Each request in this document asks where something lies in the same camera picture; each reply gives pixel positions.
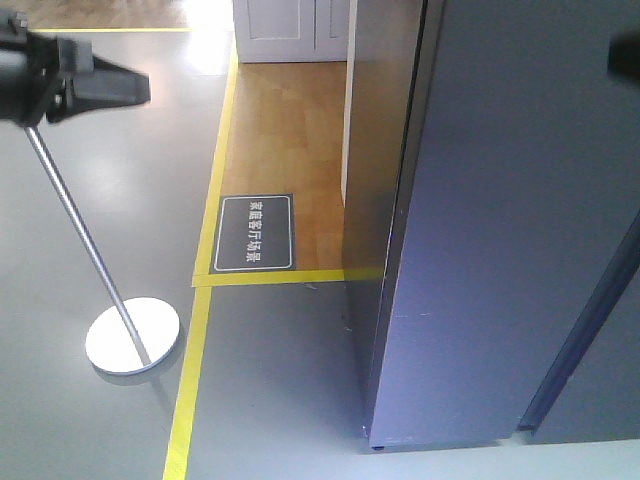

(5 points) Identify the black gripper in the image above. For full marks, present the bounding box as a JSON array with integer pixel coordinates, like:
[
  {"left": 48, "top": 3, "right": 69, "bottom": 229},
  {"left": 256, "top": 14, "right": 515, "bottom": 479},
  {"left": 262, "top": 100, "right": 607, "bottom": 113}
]
[{"left": 1, "top": 12, "right": 150, "bottom": 127}]

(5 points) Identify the dark grey side-by-side fridge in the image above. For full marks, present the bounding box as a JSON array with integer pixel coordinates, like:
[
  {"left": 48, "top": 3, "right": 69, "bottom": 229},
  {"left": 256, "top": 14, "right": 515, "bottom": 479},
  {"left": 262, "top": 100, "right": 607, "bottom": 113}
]
[{"left": 343, "top": 1, "right": 639, "bottom": 451}]

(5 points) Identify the white panelled cabinet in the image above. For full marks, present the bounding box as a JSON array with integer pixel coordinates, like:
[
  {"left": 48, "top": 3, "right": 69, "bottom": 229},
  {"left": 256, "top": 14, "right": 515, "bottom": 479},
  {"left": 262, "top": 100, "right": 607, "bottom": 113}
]
[{"left": 233, "top": 0, "right": 350, "bottom": 63}]

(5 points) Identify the dark floor sign Chinese text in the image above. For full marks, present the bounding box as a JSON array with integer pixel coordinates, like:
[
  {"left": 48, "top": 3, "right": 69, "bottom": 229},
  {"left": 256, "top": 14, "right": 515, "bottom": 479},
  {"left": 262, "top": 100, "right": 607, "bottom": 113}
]
[{"left": 211, "top": 194, "right": 296, "bottom": 274}]

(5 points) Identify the yellow floor tape line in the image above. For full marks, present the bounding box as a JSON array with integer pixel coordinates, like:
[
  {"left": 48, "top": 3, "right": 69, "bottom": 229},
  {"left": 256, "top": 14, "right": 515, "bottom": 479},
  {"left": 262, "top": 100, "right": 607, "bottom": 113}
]
[{"left": 29, "top": 25, "right": 386, "bottom": 480}]

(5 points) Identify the silver pole stand round base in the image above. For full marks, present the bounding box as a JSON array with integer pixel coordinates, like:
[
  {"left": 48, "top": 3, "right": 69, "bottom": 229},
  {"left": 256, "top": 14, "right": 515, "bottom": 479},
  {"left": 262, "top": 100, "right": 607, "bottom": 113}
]
[{"left": 24, "top": 127, "right": 180, "bottom": 376}]

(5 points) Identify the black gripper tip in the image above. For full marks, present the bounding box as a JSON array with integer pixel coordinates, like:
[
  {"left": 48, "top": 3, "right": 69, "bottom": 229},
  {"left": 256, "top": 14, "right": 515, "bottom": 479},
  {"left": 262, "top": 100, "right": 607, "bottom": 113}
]
[{"left": 607, "top": 30, "right": 640, "bottom": 83}]

